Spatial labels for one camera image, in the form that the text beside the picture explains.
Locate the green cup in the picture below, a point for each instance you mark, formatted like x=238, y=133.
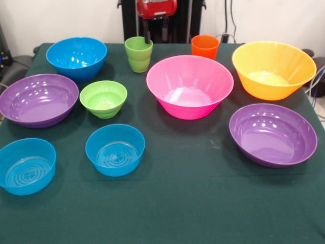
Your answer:
x=137, y=62

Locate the yellow-orange bowl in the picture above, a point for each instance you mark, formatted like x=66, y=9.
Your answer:
x=274, y=63

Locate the pink bowl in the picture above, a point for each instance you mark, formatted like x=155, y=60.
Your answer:
x=188, y=76

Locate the orange cup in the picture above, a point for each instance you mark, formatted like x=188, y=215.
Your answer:
x=204, y=49

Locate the dark green tablecloth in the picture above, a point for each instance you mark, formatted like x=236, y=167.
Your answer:
x=190, y=203

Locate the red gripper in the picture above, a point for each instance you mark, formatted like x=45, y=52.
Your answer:
x=157, y=8

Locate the purple bowl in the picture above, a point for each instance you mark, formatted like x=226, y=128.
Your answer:
x=38, y=101
x=271, y=137

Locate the black rounded seat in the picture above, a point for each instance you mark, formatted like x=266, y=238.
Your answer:
x=20, y=66

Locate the blue bowl with ringed bottom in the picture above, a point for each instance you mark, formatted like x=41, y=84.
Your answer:
x=25, y=165
x=114, y=152

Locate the deep smooth blue bowl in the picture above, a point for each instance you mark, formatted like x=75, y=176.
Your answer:
x=76, y=53

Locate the small green bowl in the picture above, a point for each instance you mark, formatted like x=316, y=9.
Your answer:
x=102, y=99

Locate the black equipment rack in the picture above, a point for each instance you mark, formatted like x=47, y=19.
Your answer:
x=5, y=58

